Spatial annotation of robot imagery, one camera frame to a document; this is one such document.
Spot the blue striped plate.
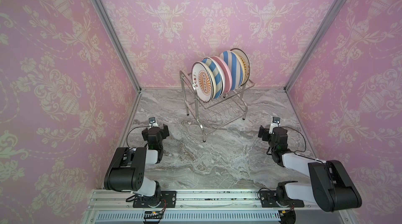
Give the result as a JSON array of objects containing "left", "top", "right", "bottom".
[
  {"left": 219, "top": 51, "right": 240, "bottom": 91},
  {"left": 202, "top": 57, "right": 225, "bottom": 99}
]

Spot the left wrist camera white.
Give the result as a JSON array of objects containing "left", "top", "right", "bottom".
[{"left": 148, "top": 117, "right": 159, "bottom": 128}]

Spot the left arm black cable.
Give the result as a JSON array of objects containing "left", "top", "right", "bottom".
[{"left": 126, "top": 126, "right": 150, "bottom": 149}]

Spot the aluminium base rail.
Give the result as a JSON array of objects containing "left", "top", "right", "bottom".
[{"left": 82, "top": 189, "right": 359, "bottom": 224}]

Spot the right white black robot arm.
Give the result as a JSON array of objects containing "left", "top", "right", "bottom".
[{"left": 258, "top": 126, "right": 362, "bottom": 212}]

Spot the yellow bear plate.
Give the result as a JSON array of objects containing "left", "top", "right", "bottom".
[{"left": 232, "top": 51, "right": 245, "bottom": 87}]

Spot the blue striped plate front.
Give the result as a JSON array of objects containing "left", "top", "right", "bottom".
[{"left": 219, "top": 51, "right": 240, "bottom": 91}]

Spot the pink plate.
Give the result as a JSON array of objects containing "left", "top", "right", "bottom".
[{"left": 211, "top": 56, "right": 233, "bottom": 94}]

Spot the sunburst plate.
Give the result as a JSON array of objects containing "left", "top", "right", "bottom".
[
  {"left": 192, "top": 62, "right": 216, "bottom": 103},
  {"left": 231, "top": 48, "right": 251, "bottom": 86}
]

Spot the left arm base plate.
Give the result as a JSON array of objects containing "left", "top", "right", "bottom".
[{"left": 133, "top": 190, "right": 177, "bottom": 208}]

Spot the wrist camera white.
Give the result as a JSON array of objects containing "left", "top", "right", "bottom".
[
  {"left": 269, "top": 117, "right": 281, "bottom": 134},
  {"left": 148, "top": 117, "right": 159, "bottom": 128}
]

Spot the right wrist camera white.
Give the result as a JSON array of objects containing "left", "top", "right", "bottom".
[{"left": 269, "top": 117, "right": 281, "bottom": 134}]

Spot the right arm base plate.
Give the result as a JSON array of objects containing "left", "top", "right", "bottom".
[{"left": 257, "top": 188, "right": 305, "bottom": 208}]

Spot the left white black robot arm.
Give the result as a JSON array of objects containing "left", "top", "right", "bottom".
[{"left": 104, "top": 124, "right": 170, "bottom": 207}]

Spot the blue striped plate back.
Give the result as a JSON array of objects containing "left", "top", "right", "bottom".
[{"left": 202, "top": 57, "right": 225, "bottom": 99}]

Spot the steel two-tier dish rack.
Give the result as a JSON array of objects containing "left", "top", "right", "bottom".
[{"left": 180, "top": 71, "right": 255, "bottom": 142}]

